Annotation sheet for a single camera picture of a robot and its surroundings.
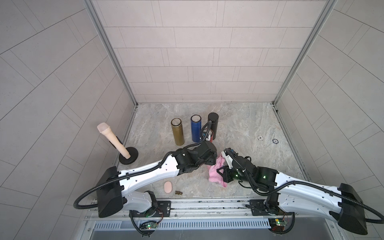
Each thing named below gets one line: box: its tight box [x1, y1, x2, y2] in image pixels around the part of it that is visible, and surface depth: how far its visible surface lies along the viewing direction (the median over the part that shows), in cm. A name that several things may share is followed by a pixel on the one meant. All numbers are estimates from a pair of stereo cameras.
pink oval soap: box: [164, 180, 173, 194], surface depth 77 cm
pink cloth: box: [207, 155, 228, 188], surface depth 72 cm
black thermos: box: [207, 112, 219, 140], surface depth 85 cm
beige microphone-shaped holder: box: [97, 122, 139, 165], surface depth 74 cm
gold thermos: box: [171, 117, 185, 146], surface depth 83 cm
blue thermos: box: [190, 114, 202, 143], surface depth 84 cm
